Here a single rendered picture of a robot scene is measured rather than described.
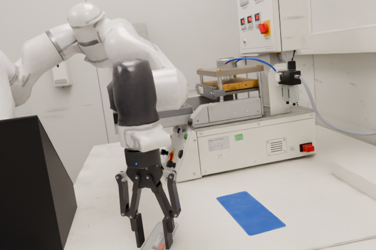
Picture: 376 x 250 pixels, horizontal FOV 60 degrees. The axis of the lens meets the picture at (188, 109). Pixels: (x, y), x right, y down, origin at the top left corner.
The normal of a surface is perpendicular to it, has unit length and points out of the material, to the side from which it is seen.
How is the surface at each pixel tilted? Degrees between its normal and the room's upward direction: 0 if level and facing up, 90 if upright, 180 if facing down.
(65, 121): 90
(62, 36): 73
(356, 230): 0
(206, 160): 90
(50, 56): 113
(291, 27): 90
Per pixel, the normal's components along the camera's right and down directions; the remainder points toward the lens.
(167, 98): 0.08, 0.43
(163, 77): 0.05, -0.63
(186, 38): 0.15, 0.15
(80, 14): -0.16, -0.04
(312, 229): -0.11, -0.98
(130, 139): -0.71, 0.20
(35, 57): 0.36, 0.19
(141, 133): -0.01, -0.89
